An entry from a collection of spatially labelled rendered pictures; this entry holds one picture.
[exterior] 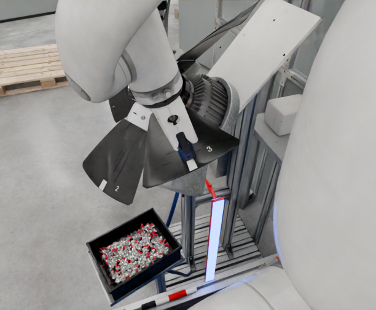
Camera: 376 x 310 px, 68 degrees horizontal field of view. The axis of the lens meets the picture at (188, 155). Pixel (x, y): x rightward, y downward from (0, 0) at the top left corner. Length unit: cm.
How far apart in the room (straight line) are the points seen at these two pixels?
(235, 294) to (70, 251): 174
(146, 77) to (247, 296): 30
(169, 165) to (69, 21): 37
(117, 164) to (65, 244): 119
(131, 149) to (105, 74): 54
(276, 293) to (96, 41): 28
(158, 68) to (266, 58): 55
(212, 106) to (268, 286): 66
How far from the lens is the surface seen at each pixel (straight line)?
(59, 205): 221
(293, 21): 95
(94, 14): 31
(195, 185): 84
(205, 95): 84
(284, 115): 118
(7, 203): 239
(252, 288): 26
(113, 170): 88
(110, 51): 31
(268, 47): 94
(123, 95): 103
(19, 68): 395
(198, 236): 178
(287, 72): 148
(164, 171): 60
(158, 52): 41
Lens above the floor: 159
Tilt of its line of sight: 42 degrees down
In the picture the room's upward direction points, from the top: straight up
